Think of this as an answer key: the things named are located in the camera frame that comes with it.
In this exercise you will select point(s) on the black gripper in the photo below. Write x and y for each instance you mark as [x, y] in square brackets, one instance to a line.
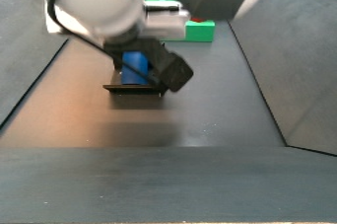
[167, 64]

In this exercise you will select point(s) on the blue oval cylinder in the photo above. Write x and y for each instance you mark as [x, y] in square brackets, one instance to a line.
[137, 68]

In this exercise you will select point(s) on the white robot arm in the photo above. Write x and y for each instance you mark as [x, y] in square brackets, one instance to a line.
[120, 26]

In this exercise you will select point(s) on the black flat fixture plate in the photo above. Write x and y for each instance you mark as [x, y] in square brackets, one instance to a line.
[153, 88]

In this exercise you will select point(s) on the green shape sorter block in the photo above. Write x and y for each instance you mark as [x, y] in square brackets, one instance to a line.
[199, 32]

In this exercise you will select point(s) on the red hexagon peg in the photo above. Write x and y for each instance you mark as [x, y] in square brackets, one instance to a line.
[197, 20]

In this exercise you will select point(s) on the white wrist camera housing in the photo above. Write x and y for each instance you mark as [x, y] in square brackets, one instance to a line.
[165, 20]

